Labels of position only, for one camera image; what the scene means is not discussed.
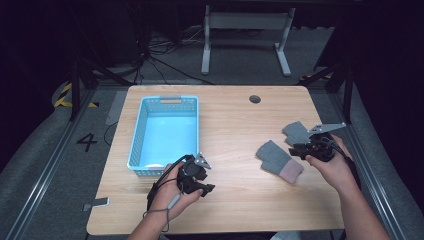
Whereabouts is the grey wrist strap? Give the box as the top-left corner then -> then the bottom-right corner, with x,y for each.
142,192 -> 183,233

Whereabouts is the black metal stand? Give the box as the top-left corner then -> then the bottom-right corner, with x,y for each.
299,59 -> 355,125
68,56 -> 134,122

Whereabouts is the blue perforated plastic basket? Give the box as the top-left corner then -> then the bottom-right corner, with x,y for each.
126,95 -> 200,177

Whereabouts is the thin black floor cable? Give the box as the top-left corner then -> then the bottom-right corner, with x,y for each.
102,121 -> 120,148

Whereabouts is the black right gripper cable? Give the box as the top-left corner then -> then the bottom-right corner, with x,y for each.
328,136 -> 363,192

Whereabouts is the person's right hand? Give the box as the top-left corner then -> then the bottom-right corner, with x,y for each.
304,133 -> 360,197

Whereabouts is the small grey floor tape piece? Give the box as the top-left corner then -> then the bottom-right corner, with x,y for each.
81,196 -> 111,213

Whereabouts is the grey knit glove pink cuff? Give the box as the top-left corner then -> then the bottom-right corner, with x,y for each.
282,120 -> 314,148
255,139 -> 305,185

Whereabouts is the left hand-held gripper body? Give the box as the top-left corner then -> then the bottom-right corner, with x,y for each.
176,152 -> 213,186

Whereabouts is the person's left hand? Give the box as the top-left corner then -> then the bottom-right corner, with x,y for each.
148,162 -> 204,221

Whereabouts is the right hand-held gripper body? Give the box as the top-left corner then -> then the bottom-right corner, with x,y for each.
307,122 -> 347,163

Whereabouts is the yellow black hazard tape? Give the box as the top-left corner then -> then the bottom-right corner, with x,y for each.
53,82 -> 100,109

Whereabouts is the white metal desk frame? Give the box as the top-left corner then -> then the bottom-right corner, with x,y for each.
200,4 -> 297,78

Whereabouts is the aluminium floor rail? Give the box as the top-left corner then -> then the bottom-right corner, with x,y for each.
329,94 -> 408,240
4,89 -> 97,240

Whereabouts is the bundle of floor cables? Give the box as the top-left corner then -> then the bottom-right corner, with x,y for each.
132,28 -> 215,86

